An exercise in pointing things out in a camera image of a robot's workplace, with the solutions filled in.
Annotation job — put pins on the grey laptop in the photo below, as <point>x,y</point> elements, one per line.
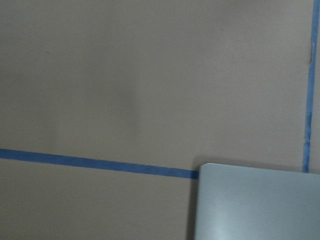
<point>246,203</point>

